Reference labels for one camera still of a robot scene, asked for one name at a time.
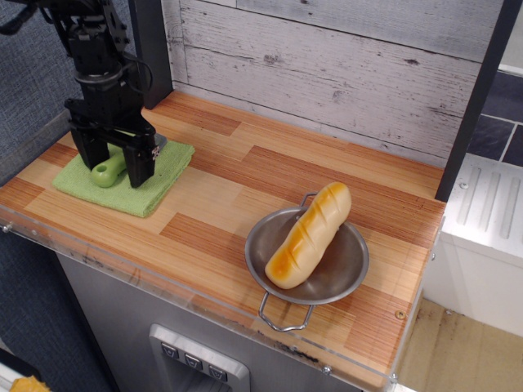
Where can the yellow object at corner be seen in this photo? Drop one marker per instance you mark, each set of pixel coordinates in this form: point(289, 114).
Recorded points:
point(28, 384)

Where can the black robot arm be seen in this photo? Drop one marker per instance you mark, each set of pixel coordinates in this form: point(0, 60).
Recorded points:
point(92, 35)

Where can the black right frame post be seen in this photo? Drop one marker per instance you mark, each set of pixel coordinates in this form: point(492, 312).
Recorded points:
point(489, 67)

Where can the metal bowl with wire handles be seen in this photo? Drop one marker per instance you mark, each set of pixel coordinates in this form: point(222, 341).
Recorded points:
point(341, 270)

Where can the black frame post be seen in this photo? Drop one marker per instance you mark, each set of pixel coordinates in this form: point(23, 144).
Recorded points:
point(151, 46)
point(489, 67)

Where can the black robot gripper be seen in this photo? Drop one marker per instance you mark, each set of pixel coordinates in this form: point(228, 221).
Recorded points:
point(110, 113)

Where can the black left frame post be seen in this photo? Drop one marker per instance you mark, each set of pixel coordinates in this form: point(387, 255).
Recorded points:
point(151, 46)

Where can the toy bread loaf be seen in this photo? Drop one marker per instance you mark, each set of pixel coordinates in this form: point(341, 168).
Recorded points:
point(307, 241)

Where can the silver dispenser button panel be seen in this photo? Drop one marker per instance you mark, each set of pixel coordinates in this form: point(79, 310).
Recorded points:
point(187, 365)

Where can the white toy sink unit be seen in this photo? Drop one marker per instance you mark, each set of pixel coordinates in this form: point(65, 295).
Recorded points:
point(476, 265)

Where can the green handled grey toy spatula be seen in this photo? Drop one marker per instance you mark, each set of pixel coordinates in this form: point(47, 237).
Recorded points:
point(106, 173)

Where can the green folded cloth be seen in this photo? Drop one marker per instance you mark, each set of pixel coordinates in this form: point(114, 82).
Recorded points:
point(75, 180)

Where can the grey toy fridge cabinet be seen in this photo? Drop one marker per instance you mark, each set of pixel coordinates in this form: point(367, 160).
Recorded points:
point(120, 315)

